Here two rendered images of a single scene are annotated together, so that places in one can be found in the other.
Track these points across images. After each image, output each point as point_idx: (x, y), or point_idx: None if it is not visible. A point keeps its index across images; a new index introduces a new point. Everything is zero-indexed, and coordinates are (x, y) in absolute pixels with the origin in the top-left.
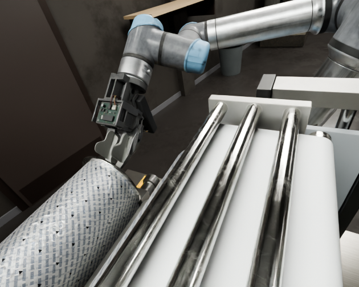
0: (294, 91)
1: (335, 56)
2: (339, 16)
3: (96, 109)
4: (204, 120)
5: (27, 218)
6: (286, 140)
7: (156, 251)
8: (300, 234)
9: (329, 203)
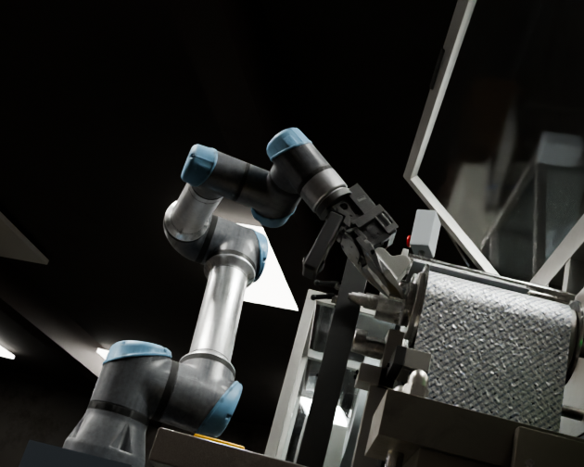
0: None
1: (243, 266)
2: (219, 234)
3: (387, 215)
4: (425, 257)
5: (508, 290)
6: None
7: (481, 282)
8: None
9: None
